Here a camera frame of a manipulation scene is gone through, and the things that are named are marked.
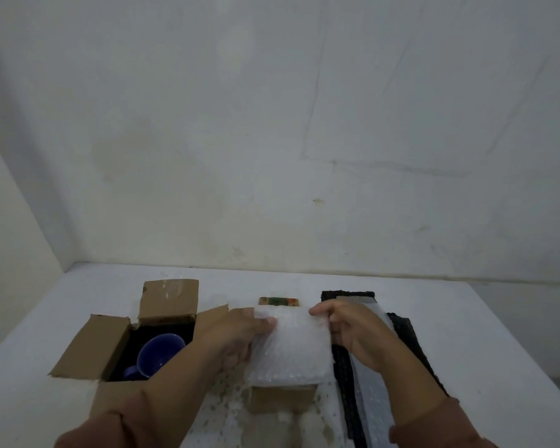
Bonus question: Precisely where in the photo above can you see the person's left forearm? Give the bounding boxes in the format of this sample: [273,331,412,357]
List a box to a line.
[54,339,244,448]

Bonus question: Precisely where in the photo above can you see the small colourful printed box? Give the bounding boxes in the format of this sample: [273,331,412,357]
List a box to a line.
[259,296,301,308]

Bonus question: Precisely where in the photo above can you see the open brown cardboard box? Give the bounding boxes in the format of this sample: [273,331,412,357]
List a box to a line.
[49,279,230,418]

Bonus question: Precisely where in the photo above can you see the person's right forearm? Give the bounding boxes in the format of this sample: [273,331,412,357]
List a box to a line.
[377,335,499,448]

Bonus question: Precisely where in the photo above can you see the white bubble wrap sheet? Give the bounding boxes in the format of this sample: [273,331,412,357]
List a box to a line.
[244,305,335,389]

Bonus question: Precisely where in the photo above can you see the small brown cardboard box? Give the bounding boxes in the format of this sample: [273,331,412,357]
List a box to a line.
[246,384,319,414]

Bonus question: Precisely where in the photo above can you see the blue ceramic mug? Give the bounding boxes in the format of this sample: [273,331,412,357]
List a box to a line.
[123,333,188,381]

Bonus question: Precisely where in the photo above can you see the black foam sheet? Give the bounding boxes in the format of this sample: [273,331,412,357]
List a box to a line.
[319,289,379,448]
[386,312,450,398]

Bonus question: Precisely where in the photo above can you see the person's right hand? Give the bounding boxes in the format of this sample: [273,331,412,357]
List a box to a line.
[309,300,399,375]

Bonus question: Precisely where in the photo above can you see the person's left hand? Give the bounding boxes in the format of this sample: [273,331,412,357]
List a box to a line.
[197,308,278,375]

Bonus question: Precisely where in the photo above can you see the clear bubble wrap sheet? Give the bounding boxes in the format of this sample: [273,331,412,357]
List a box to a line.
[186,368,352,448]

